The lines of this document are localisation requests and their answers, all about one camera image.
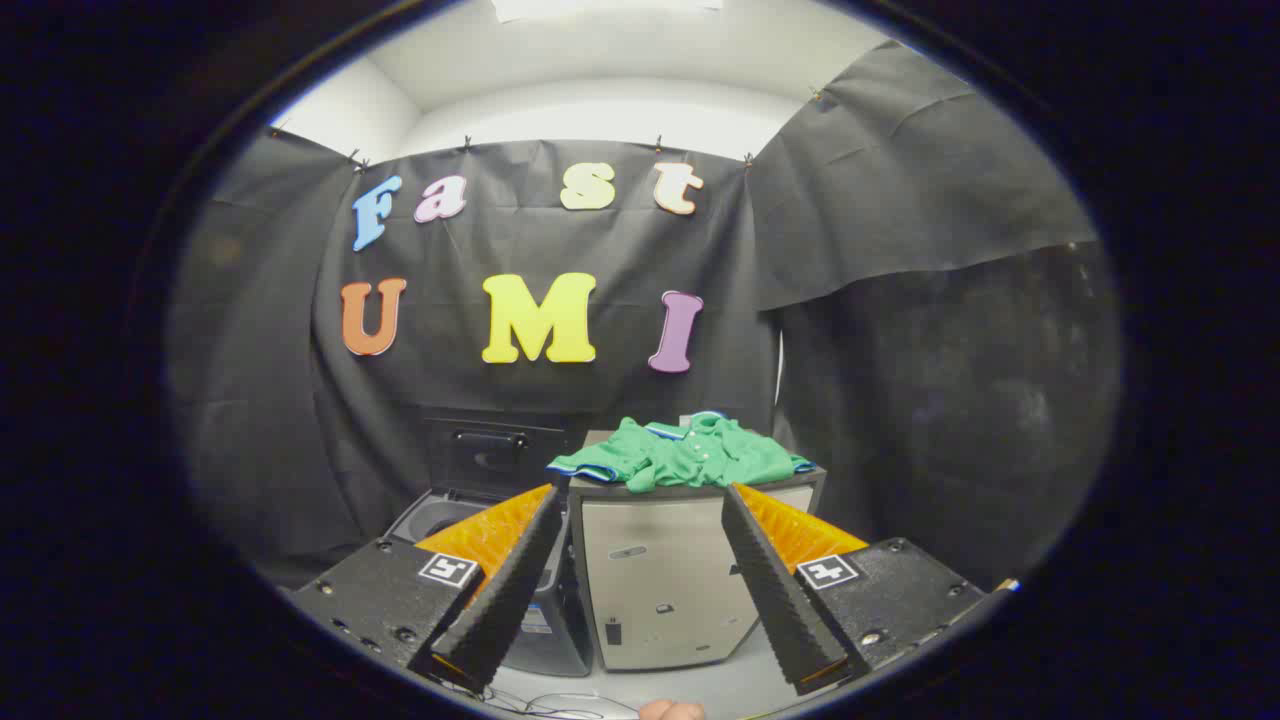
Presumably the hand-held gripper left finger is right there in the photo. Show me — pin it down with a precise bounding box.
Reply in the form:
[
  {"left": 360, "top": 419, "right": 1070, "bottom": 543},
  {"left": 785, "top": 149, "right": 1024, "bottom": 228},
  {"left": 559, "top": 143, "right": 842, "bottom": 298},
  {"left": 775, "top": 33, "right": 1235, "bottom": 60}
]
[{"left": 290, "top": 484, "right": 570, "bottom": 694}]

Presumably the green polo shirt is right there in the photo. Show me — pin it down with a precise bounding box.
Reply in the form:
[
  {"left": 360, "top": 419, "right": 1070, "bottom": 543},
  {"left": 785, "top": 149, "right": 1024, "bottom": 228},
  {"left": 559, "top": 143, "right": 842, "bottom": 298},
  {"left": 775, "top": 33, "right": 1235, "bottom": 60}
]
[{"left": 546, "top": 410, "right": 816, "bottom": 495}]

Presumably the thin black cable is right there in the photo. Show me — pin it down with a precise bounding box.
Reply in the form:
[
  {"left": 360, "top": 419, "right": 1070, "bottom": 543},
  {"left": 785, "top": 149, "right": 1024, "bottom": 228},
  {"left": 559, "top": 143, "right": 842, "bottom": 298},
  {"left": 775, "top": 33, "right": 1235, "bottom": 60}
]
[{"left": 440, "top": 678, "right": 643, "bottom": 720}]

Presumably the black backdrop cloth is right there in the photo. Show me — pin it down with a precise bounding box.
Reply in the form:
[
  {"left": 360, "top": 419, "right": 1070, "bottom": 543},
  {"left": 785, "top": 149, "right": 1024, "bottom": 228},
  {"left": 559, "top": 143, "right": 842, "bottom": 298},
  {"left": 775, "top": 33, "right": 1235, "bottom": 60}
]
[{"left": 165, "top": 40, "right": 1122, "bottom": 591}]

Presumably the dark grey washing machine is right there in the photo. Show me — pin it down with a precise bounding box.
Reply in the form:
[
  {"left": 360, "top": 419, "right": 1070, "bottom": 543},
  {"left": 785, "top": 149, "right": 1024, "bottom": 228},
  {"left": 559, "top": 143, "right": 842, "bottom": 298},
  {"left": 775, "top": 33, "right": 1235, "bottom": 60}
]
[{"left": 385, "top": 487, "right": 597, "bottom": 678}]

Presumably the grey metal cabinet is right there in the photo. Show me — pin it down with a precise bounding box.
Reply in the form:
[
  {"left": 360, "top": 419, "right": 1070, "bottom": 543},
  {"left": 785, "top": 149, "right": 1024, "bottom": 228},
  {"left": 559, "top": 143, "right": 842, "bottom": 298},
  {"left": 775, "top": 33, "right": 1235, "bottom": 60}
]
[{"left": 567, "top": 465, "right": 829, "bottom": 673}]

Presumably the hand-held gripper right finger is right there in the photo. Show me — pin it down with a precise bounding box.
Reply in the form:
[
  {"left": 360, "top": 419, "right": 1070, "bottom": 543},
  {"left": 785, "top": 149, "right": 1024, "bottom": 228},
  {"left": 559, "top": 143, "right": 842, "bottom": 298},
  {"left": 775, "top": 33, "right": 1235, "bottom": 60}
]
[{"left": 721, "top": 483, "right": 1022, "bottom": 697}]

